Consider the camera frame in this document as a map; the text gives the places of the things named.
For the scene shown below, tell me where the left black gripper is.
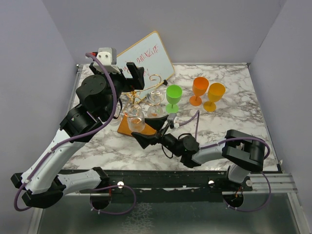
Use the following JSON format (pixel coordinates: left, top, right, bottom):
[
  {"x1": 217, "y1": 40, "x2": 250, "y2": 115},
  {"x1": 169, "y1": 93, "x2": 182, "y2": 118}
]
[{"x1": 91, "y1": 62, "x2": 144, "y2": 119}]

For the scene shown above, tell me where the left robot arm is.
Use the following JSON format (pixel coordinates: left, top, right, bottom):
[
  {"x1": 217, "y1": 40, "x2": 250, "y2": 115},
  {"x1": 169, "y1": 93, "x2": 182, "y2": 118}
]
[{"x1": 11, "y1": 62, "x2": 145, "y2": 212}]

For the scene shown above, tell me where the clear ribbed goblet glass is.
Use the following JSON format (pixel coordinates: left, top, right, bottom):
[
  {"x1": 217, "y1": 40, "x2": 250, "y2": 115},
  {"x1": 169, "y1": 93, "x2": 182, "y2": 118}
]
[{"x1": 126, "y1": 104, "x2": 145, "y2": 133}]

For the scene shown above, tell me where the orange plastic wine glass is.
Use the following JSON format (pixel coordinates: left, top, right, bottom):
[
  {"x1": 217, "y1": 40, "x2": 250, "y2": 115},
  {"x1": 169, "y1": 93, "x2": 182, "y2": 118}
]
[{"x1": 189, "y1": 77, "x2": 209, "y2": 106}]

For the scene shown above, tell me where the white board yellow frame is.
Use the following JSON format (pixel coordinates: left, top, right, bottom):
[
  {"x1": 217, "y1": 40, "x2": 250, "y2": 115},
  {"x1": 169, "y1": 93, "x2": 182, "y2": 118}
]
[{"x1": 114, "y1": 31, "x2": 176, "y2": 88}]

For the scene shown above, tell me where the clear smooth wine glass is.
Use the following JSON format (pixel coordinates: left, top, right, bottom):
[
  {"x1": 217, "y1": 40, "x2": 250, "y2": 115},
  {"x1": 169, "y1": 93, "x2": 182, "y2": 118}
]
[{"x1": 109, "y1": 115, "x2": 122, "y2": 126}]

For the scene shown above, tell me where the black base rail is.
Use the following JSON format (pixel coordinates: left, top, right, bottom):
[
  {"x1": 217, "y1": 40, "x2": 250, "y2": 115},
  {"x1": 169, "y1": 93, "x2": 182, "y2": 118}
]
[{"x1": 80, "y1": 167, "x2": 254, "y2": 203}]

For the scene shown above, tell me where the yellow plastic wine glass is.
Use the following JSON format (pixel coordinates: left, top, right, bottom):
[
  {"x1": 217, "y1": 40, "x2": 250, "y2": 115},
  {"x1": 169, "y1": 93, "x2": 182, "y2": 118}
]
[{"x1": 203, "y1": 83, "x2": 226, "y2": 112}]

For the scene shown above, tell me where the gold wire glass rack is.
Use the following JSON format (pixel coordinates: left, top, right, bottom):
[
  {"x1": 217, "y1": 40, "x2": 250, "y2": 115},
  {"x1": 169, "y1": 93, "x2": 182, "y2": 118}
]
[{"x1": 117, "y1": 74, "x2": 164, "y2": 136}]

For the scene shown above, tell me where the green plastic wine glass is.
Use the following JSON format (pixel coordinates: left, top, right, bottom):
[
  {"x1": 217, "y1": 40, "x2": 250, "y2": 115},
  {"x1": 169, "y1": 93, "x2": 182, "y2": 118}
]
[{"x1": 166, "y1": 85, "x2": 182, "y2": 114}]

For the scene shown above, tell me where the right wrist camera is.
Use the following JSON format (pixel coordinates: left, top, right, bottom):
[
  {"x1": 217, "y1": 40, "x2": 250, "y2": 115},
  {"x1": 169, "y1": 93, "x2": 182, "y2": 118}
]
[{"x1": 167, "y1": 113, "x2": 180, "y2": 129}]

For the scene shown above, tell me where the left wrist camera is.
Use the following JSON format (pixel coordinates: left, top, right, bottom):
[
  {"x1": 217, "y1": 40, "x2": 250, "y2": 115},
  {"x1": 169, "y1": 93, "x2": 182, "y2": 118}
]
[{"x1": 97, "y1": 47, "x2": 117, "y2": 66}]

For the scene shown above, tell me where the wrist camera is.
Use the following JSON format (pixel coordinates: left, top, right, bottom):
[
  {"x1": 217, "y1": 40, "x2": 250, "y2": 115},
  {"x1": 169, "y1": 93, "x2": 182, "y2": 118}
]
[
  {"x1": 97, "y1": 47, "x2": 117, "y2": 66},
  {"x1": 167, "y1": 113, "x2": 180, "y2": 129}
]

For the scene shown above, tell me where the clear glass hanging on rack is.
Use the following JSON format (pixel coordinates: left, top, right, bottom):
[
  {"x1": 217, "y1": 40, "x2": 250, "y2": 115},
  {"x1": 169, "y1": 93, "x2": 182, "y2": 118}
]
[{"x1": 146, "y1": 90, "x2": 164, "y2": 118}]

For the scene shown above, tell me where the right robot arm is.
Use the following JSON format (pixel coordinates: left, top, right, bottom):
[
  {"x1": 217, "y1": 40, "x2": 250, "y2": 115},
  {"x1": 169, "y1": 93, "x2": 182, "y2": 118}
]
[{"x1": 131, "y1": 114, "x2": 270, "y2": 191}]

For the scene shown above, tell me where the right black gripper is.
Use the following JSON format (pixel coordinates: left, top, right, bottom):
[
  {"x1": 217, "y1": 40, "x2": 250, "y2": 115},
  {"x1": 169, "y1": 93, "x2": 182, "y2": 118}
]
[{"x1": 132, "y1": 115, "x2": 182, "y2": 157}]

